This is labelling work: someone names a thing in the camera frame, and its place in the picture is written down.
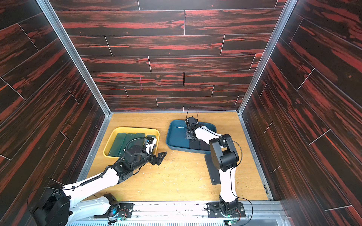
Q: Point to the aluminium front rail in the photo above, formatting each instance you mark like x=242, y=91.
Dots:
x=257, y=213

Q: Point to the dark grey pencil case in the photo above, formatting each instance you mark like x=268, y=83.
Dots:
x=194, y=143
x=212, y=170

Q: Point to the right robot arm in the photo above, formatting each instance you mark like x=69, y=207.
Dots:
x=225, y=158

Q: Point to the teal plastic tray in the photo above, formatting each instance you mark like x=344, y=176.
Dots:
x=176, y=138

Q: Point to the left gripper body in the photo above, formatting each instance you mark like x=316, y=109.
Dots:
x=144, y=159

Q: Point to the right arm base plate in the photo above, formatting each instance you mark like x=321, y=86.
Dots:
x=218, y=210

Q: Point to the yellow plastic tray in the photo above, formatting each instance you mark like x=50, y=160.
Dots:
x=138, y=141

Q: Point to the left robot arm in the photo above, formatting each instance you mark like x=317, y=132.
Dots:
x=60, y=206

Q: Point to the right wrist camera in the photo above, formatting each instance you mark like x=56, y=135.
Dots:
x=191, y=122

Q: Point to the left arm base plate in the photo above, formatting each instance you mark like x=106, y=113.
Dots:
x=121, y=211

